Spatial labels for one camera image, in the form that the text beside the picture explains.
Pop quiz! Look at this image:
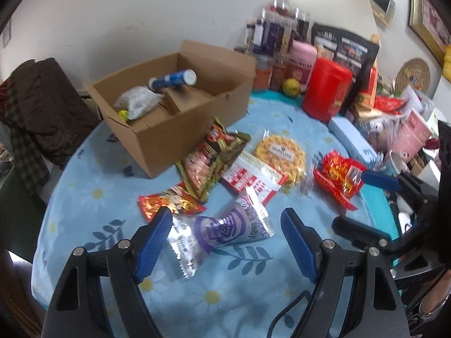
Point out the pink canister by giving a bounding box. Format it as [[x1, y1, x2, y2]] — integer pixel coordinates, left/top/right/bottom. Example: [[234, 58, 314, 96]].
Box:
[[287, 40, 318, 85]]

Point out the brown green snack packet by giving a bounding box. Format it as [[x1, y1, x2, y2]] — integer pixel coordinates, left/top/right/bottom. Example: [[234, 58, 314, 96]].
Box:
[[176, 118, 251, 201]]

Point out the cluster of clear jars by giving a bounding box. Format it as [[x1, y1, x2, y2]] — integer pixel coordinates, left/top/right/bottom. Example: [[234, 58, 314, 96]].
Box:
[[234, 0, 312, 90]]

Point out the red foil packet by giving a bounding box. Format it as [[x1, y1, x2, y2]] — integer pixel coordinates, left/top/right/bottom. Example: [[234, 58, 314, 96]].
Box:
[[373, 96, 406, 113]]

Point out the red gold snack packet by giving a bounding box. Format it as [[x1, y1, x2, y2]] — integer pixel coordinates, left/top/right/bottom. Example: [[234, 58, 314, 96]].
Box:
[[138, 186, 207, 223]]

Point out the pink panda box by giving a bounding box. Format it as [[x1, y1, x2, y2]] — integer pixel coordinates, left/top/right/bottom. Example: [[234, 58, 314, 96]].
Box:
[[388, 109, 432, 155]]

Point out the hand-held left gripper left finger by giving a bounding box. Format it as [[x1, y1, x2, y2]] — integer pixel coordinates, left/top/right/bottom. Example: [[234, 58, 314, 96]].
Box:
[[44, 206, 174, 338]]

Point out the teal table cover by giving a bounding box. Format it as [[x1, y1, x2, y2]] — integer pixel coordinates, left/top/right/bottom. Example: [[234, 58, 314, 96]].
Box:
[[247, 90, 402, 264]]

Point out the brown jacket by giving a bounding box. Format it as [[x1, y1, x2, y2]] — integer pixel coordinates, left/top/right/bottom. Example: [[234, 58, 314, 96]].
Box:
[[14, 57, 99, 168]]

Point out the small brown cardboard box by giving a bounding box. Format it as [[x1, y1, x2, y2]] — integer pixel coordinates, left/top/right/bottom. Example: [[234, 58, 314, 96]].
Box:
[[163, 87, 215, 113]]

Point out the gold framed picture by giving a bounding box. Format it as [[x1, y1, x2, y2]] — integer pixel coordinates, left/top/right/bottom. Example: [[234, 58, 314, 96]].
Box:
[[408, 0, 451, 67]]

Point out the black cable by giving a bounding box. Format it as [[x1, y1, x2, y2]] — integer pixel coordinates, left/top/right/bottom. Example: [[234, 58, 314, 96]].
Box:
[[268, 290, 312, 338]]

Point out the small wall picture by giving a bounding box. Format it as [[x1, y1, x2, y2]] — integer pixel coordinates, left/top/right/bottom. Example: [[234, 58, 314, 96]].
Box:
[[2, 19, 13, 48]]

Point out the white foam board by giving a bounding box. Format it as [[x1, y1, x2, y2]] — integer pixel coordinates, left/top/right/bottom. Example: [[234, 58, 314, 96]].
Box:
[[306, 0, 377, 43]]

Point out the red white noodle packet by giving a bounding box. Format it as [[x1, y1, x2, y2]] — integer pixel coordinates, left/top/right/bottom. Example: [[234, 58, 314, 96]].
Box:
[[220, 151, 289, 203]]

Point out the blue white bottle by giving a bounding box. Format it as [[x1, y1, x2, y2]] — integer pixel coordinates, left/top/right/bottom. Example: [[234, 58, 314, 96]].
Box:
[[148, 69, 197, 90]]

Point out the person's right forearm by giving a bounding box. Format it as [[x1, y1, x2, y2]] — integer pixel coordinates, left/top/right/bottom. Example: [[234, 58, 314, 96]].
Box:
[[419, 282, 451, 317]]

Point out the silver purple snack packet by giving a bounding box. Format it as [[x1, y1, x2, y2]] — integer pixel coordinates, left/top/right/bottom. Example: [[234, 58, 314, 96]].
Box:
[[168, 186, 277, 279]]

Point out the white patterned snack packet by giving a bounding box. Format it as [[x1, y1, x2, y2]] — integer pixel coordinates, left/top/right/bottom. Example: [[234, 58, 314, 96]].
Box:
[[113, 86, 164, 120]]

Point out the round woven mat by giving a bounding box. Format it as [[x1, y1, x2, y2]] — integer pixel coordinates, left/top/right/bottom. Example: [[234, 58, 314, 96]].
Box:
[[395, 57, 431, 94]]

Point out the red canister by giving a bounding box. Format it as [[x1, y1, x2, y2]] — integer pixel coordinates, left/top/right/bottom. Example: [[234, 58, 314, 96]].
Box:
[[302, 57, 353, 122]]

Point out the blue floral tablecloth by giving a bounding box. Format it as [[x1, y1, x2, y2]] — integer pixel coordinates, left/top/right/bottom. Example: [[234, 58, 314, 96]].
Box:
[[31, 95, 399, 338]]

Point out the red yellow snack bag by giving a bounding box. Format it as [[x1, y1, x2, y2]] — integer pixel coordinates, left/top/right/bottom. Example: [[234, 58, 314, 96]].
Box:
[[313, 150, 369, 210]]

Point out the yellow waffle packet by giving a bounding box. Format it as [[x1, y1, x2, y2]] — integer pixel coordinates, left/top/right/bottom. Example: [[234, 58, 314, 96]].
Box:
[[253, 130, 312, 194]]

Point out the dark green chair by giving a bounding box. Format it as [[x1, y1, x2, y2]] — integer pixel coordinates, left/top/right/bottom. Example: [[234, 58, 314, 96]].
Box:
[[0, 167, 50, 264]]

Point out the black printed pouch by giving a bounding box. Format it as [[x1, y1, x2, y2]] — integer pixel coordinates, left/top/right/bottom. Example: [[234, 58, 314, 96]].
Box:
[[312, 23, 380, 117]]

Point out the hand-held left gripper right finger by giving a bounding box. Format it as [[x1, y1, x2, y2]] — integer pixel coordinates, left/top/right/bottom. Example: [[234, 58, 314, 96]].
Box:
[[281, 208, 411, 338]]

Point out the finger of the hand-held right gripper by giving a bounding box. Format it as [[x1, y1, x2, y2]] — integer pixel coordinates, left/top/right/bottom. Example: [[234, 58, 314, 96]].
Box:
[[362, 170, 437, 215], [332, 216, 392, 250]]

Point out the green pear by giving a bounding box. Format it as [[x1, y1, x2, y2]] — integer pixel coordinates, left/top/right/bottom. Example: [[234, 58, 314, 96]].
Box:
[[282, 78, 302, 96]]

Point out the white blue case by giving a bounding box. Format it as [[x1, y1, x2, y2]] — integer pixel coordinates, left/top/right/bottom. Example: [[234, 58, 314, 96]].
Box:
[[328, 116, 383, 170]]

